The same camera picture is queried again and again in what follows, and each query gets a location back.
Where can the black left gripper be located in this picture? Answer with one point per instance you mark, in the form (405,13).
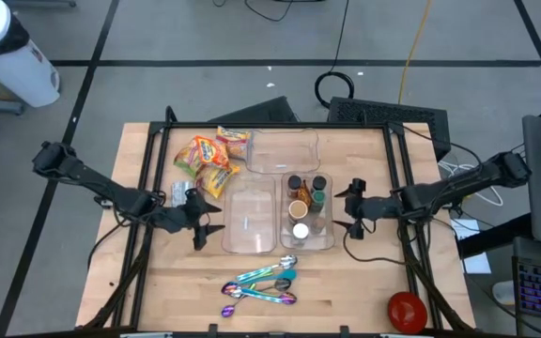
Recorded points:
(176,219)

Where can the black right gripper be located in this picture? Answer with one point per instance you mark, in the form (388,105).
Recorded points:
(374,209)

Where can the green spice jar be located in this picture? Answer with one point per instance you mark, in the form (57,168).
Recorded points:
(318,197)

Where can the clear plastic bin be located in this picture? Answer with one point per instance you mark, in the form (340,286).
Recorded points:
(282,150)
(324,239)
(251,220)

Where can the black-lid purple-label spice jar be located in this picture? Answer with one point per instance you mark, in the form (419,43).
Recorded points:
(319,182)

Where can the orange taco seasoning packet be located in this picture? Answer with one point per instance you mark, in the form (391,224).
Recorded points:
(304,195)

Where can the white-lid spice jar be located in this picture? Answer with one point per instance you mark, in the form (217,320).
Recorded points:
(300,230)

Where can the black-lid orange spice jar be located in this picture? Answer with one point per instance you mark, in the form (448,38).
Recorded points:
(294,180)

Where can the iridescent rainbow metal spoon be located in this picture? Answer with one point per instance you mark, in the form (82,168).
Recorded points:
(228,287)
(289,298)
(236,294)

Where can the teal plastic spoon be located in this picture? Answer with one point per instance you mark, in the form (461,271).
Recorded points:
(289,275)

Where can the dark chrome spoon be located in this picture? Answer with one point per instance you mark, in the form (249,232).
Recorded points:
(282,284)

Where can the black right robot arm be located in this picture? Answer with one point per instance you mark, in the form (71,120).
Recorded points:
(453,188)

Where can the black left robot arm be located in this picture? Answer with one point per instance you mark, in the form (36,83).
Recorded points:
(92,180)

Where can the yellow noodle packet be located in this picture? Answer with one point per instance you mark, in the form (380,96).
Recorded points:
(219,180)

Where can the silver and red packet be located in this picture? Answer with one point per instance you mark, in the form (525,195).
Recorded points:
(180,190)

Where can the green and yellow snack bag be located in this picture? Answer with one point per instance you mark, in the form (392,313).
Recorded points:
(186,162)

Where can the orange snack bag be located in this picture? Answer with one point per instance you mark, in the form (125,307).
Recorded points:
(211,151)

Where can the yellow red-print snack bag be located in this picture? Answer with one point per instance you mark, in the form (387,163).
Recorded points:
(233,141)

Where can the black flat panel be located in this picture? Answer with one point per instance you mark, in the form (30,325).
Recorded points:
(261,112)

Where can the red and black bowl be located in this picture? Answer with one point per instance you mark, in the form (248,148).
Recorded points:
(406,312)

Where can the white paper sheet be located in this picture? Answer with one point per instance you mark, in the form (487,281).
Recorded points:
(477,263)

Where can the white computer mouse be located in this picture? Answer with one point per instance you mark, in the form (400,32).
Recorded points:
(503,293)

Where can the white trash can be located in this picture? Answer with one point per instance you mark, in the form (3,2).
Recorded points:
(17,75)

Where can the black aluminium frame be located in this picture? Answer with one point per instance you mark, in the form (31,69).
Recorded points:
(195,125)

